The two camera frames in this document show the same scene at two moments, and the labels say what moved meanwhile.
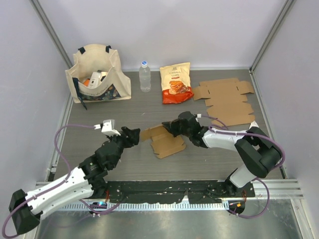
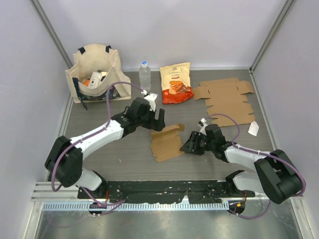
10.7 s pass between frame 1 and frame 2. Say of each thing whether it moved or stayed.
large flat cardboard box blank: stayed
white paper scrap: stayed
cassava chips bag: stayed
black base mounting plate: stayed
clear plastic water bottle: stayed
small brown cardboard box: moved
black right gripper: moved
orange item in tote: stayed
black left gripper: moved
